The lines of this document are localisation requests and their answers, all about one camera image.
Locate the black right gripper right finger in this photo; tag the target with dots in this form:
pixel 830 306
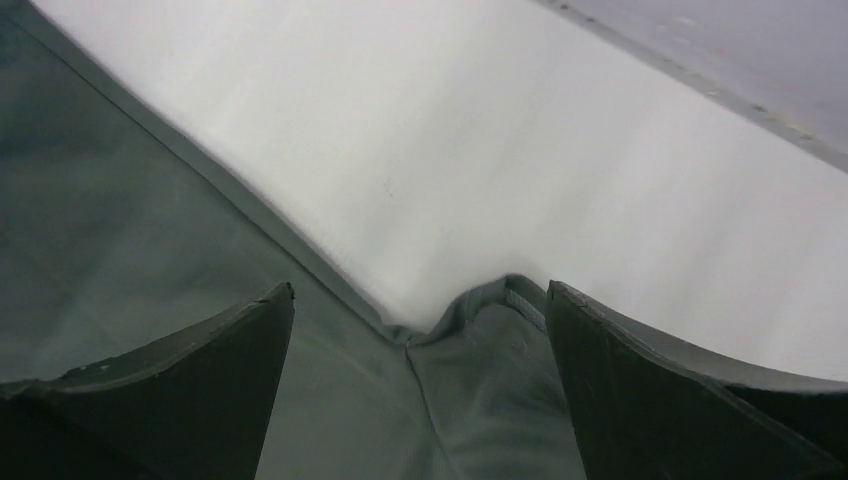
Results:
pixel 649 405

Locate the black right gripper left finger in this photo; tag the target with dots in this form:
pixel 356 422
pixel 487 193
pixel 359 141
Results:
pixel 194 404

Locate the dark grey t-shirt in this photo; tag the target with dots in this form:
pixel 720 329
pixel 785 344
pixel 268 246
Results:
pixel 117 231

